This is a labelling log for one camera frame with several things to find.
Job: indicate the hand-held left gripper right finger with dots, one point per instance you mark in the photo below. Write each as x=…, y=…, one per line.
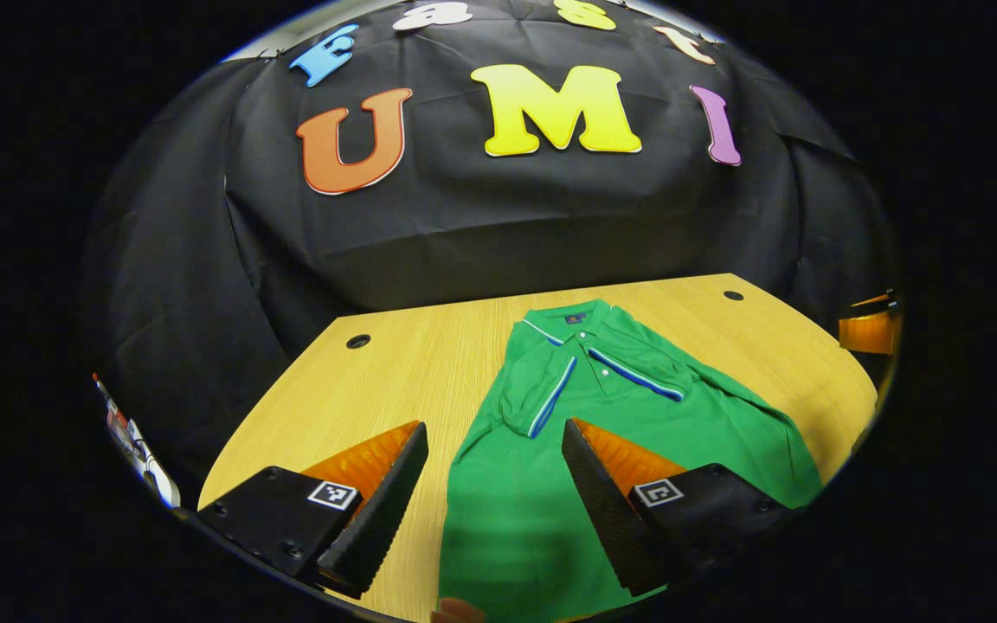
x=602, y=519

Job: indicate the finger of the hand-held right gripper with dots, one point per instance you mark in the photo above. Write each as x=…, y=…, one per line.
x=869, y=333

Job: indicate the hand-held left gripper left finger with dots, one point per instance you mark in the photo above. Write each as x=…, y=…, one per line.
x=382, y=510

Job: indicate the green T-shirt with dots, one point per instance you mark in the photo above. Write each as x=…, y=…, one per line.
x=637, y=415

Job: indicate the white side desk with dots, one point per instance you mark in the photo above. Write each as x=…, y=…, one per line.
x=157, y=484

